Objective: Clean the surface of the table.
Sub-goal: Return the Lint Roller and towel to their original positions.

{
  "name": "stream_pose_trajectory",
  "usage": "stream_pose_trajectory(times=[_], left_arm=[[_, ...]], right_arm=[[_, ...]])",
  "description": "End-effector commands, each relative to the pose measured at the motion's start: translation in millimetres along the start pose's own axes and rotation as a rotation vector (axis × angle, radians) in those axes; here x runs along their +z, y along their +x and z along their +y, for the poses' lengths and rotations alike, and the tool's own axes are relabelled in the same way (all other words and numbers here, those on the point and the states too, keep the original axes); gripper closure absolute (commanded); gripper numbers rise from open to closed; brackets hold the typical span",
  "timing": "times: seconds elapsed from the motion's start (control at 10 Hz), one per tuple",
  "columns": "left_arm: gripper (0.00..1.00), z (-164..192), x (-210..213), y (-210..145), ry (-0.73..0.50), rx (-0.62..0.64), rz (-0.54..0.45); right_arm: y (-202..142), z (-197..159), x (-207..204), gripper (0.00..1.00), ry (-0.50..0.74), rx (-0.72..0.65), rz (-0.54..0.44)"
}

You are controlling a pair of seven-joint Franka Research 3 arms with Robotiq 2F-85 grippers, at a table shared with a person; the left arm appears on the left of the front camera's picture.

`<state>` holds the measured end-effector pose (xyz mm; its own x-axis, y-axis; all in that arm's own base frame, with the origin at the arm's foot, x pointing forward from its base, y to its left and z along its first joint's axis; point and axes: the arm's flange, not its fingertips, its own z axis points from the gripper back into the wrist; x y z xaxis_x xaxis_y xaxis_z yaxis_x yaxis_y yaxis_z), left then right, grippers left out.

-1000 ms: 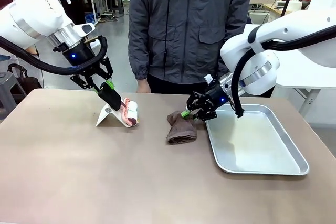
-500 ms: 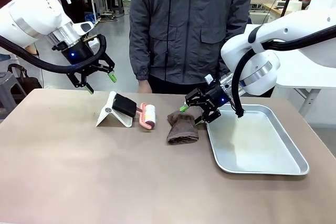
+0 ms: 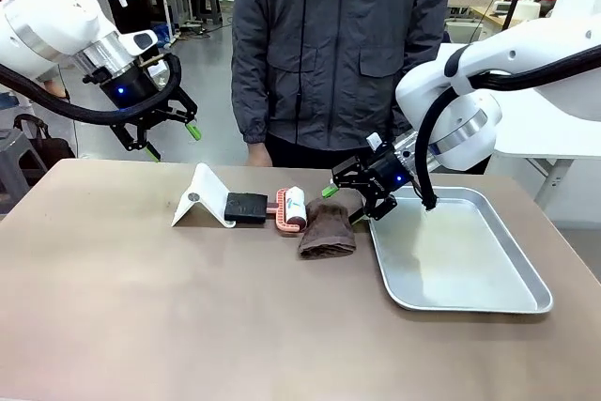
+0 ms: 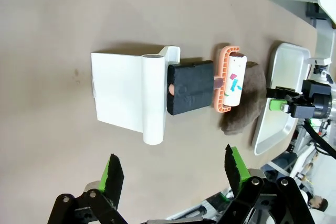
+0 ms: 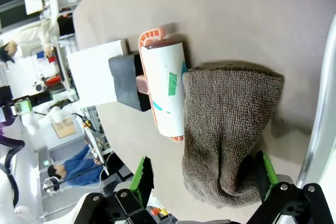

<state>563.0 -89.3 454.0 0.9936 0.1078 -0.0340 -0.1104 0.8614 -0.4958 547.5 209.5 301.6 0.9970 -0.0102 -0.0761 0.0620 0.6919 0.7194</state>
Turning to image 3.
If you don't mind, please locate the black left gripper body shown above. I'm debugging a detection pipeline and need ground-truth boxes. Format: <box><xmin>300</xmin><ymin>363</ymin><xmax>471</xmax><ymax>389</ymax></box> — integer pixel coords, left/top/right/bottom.
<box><xmin>99</xmin><ymin>62</ymin><xmax>163</xmax><ymax>114</ymax></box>

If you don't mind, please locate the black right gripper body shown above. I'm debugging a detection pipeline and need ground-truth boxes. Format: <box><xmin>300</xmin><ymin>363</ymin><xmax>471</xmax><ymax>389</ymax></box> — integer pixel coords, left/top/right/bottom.
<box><xmin>368</xmin><ymin>142</ymin><xmax>417</xmax><ymax>195</ymax></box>

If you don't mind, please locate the pink lint roller black handle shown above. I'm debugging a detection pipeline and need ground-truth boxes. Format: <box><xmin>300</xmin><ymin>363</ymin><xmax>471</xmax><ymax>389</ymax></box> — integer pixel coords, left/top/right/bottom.
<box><xmin>223</xmin><ymin>186</ymin><xmax>309</xmax><ymax>237</ymax></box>

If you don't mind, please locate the person's right forearm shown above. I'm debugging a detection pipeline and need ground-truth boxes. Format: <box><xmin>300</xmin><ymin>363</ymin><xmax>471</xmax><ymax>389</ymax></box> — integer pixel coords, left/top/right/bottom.
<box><xmin>232</xmin><ymin>51</ymin><xmax>276</xmax><ymax>145</ymax></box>

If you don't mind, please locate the person's right hand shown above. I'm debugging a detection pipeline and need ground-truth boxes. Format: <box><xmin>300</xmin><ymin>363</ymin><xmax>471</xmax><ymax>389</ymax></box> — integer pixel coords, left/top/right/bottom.
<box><xmin>246</xmin><ymin>142</ymin><xmax>273</xmax><ymax>168</ymax></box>

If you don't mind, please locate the brown folded towel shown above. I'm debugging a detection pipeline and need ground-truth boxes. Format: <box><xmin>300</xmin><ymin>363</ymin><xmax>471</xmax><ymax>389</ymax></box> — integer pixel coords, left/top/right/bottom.
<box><xmin>297</xmin><ymin>198</ymin><xmax>358</xmax><ymax>261</ymax></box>

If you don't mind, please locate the white folded roller stand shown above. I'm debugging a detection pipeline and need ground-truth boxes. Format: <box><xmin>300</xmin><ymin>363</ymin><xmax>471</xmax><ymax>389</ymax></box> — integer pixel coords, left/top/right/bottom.
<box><xmin>171</xmin><ymin>162</ymin><xmax>236</xmax><ymax>229</ymax></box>

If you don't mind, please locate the dark brown handbag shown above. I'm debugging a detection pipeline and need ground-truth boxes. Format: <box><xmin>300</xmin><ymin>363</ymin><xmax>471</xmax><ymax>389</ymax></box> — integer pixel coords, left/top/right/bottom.
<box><xmin>13</xmin><ymin>114</ymin><xmax>76</xmax><ymax>172</ymax></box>

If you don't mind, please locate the silver metal tray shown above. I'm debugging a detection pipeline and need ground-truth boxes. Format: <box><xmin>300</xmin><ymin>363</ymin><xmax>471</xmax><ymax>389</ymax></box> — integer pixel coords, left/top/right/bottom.
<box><xmin>368</xmin><ymin>186</ymin><xmax>554</xmax><ymax>314</ymax></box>

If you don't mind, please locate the grey plastic stool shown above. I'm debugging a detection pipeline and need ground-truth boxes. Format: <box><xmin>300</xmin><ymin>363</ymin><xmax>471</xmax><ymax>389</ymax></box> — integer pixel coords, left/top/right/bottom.
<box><xmin>0</xmin><ymin>128</ymin><xmax>48</xmax><ymax>214</ymax></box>

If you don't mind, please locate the person in grey jacket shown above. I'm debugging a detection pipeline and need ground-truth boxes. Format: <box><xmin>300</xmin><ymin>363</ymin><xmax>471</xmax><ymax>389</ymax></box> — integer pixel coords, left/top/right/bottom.
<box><xmin>231</xmin><ymin>0</ymin><xmax>451</xmax><ymax>170</ymax></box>

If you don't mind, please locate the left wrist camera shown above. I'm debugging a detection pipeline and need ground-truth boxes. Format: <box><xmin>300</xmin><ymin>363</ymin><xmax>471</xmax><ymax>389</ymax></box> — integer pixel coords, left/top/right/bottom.
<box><xmin>138</xmin><ymin>55</ymin><xmax>170</xmax><ymax>87</ymax></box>

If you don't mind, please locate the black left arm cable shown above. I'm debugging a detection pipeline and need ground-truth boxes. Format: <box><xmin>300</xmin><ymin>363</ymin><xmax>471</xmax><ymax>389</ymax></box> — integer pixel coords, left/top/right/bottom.
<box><xmin>0</xmin><ymin>54</ymin><xmax>183</xmax><ymax>125</ymax></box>

